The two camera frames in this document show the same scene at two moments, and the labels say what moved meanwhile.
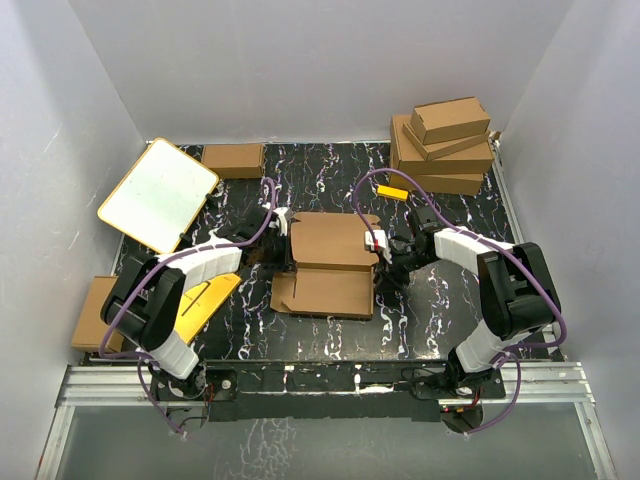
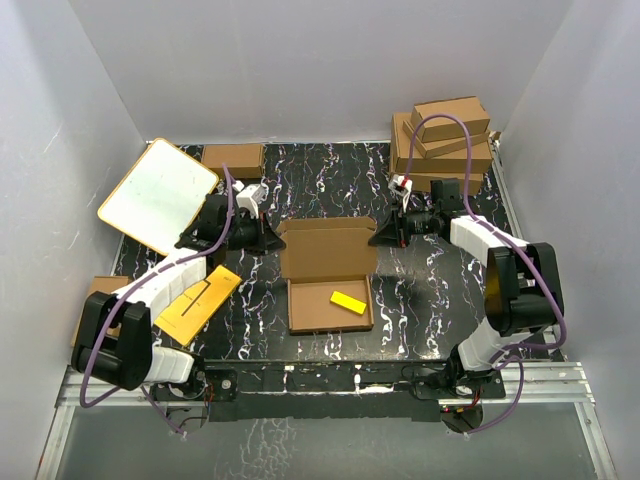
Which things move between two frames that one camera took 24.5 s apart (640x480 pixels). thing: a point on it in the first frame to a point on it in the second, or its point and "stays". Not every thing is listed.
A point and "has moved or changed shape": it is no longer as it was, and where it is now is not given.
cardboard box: x=235 y=161 stays
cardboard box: x=334 y=269 has moved or changed shape
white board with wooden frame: x=159 y=196 stays
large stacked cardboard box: x=406 y=156 stays
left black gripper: x=286 y=263 to x=265 y=238
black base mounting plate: x=272 y=390 stays
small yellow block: x=392 y=192 to x=348 y=302
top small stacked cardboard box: x=450 y=119 stays
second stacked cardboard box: x=442 y=148 stays
